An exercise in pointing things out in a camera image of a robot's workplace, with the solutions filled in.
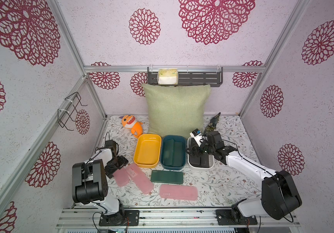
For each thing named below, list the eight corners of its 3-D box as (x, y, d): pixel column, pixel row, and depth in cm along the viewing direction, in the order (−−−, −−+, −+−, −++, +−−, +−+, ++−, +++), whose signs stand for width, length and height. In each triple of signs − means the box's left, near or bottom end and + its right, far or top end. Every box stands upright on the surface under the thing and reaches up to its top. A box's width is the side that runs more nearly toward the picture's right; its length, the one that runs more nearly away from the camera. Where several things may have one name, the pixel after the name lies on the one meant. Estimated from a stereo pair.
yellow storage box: (134, 168, 93) (132, 164, 88) (138, 139, 108) (137, 133, 103) (160, 168, 93) (160, 164, 88) (161, 139, 108) (161, 133, 103)
